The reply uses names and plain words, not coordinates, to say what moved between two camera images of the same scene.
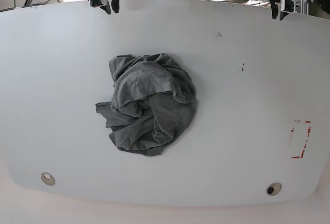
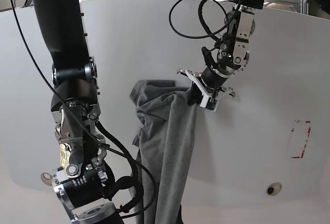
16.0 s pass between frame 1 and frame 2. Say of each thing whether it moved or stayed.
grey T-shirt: moved
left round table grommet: stayed
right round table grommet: stayed
